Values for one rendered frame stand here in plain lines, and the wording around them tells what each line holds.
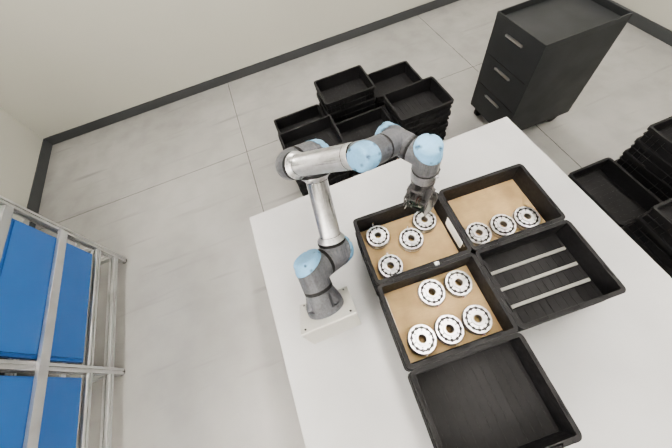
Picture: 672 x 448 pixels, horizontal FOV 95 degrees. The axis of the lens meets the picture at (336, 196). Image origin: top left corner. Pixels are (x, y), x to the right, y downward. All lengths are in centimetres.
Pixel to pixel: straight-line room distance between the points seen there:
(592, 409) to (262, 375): 163
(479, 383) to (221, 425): 154
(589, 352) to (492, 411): 48
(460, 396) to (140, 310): 220
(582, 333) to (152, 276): 264
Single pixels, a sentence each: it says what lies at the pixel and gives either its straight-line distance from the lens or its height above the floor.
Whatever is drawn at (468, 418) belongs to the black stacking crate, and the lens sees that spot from 132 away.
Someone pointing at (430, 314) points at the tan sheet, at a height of 83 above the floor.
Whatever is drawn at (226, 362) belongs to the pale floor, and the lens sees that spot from 235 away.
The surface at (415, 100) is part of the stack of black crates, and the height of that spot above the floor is 49.
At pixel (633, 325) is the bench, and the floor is 70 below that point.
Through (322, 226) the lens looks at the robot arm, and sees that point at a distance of 122.
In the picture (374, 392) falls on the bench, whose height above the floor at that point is 70.
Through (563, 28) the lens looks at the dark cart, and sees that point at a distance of 259.
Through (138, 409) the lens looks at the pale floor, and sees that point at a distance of 262.
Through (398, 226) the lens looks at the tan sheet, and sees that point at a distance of 144.
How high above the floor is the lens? 212
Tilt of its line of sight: 57 degrees down
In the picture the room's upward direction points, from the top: 15 degrees counter-clockwise
